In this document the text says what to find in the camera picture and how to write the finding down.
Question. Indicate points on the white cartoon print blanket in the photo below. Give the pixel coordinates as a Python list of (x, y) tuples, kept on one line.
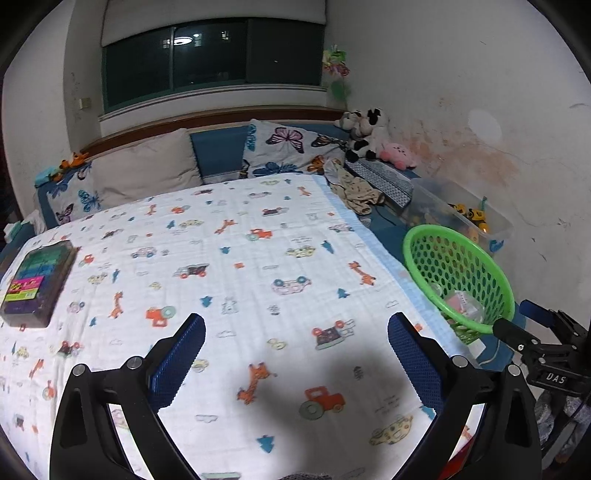
[(296, 374)]

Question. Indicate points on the clear plastic storage box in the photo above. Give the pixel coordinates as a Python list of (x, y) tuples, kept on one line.
[(445, 203)]

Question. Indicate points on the left butterfly print pillow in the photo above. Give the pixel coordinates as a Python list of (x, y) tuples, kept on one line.
[(74, 196)]

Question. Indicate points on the beige pillow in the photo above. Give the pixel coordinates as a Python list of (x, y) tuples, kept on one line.
[(161, 164)]

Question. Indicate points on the wooden headboard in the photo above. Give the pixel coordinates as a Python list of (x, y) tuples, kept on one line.
[(211, 119)]

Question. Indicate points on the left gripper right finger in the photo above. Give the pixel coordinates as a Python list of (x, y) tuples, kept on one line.
[(506, 444)]

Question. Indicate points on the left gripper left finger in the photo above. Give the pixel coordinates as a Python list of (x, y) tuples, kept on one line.
[(85, 444)]

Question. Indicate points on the beige patterned cloth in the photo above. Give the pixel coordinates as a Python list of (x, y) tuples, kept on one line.
[(355, 192)]

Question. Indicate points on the yellow toy truck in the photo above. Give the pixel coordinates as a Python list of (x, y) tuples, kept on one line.
[(476, 216)]

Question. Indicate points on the colourful wall decoration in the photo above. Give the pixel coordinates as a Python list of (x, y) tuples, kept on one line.
[(334, 66)]

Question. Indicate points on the blue white patterned cloth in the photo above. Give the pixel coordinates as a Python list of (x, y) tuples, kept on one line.
[(394, 185)]

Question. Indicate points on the colourful marker pen case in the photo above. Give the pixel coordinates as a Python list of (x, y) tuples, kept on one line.
[(33, 292)]

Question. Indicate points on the butterfly print pillow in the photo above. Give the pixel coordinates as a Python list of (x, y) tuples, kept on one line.
[(74, 196), (272, 149)]

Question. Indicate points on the dark window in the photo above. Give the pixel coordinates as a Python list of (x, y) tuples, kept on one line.
[(208, 54)]

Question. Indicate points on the orange toy on headboard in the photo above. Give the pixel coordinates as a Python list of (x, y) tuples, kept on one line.
[(76, 160)]

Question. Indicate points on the right butterfly print pillow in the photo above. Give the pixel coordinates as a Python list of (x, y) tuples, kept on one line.
[(272, 149)]

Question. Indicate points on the green plastic basket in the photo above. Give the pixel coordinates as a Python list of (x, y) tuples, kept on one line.
[(463, 281)]

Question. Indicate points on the blue cushion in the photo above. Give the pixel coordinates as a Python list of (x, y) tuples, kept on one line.
[(219, 153)]

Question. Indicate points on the black white plush toy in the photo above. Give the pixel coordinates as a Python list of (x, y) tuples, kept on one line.
[(368, 132)]

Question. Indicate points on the pink plush toy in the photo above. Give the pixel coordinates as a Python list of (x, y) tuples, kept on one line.
[(398, 155)]

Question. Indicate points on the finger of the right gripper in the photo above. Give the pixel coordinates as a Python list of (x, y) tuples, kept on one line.
[(537, 313), (513, 336)]

